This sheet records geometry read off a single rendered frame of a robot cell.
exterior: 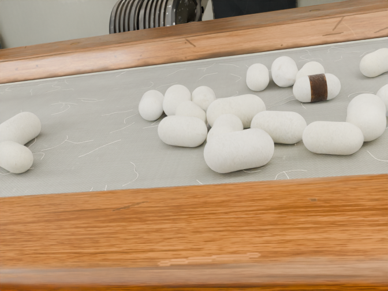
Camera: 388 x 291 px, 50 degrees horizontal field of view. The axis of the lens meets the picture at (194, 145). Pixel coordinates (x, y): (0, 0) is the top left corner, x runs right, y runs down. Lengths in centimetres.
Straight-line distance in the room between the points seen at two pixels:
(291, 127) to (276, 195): 9
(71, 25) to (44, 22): 18
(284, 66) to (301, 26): 15
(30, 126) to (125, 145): 8
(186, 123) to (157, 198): 9
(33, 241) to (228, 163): 10
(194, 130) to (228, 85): 12
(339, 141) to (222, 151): 6
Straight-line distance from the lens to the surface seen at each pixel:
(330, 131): 23
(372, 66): 34
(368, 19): 48
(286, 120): 24
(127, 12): 74
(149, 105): 31
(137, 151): 27
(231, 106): 26
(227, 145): 21
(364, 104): 24
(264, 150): 22
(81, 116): 36
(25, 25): 284
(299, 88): 30
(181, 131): 25
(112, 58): 50
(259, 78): 33
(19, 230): 17
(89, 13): 262
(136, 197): 17
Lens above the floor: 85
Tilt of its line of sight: 25 degrees down
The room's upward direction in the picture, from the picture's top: 10 degrees counter-clockwise
